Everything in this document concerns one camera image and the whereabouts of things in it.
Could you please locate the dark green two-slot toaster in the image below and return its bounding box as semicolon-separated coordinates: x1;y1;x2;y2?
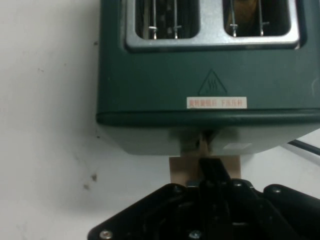
96;0;320;157

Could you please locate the thick black power cord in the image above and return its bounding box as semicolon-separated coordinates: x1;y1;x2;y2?
286;139;320;156

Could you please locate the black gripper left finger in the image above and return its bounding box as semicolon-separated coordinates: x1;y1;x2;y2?
87;157;219;240

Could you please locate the brown toast slice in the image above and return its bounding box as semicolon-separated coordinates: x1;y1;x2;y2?
234;0;260;25

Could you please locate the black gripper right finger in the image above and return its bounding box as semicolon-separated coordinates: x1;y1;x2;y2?
212;157;320;240

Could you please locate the tan toaster lever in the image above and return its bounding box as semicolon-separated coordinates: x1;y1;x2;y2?
169;139;241;187

